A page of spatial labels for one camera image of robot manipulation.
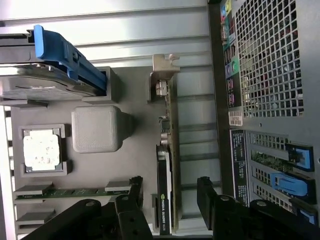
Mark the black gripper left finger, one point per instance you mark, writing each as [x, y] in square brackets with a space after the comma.
[132, 215]

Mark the black open PC case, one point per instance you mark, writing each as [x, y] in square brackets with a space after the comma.
[270, 120]

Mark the green RAM stick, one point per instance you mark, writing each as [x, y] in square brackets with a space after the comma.
[75, 193]

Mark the silver hard disk drive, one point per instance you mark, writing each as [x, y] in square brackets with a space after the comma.
[37, 87]

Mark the grey plastic parts rack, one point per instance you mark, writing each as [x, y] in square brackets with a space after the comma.
[140, 140]

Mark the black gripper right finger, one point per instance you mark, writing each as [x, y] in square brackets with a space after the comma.
[212, 210]

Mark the blue slot retainer clip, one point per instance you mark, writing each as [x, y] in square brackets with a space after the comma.
[290, 185]
[308, 216]
[300, 157]

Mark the blue disk bracket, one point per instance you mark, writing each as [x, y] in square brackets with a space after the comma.
[50, 47]

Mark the silver CPU chip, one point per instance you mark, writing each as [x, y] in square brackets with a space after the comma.
[41, 147]

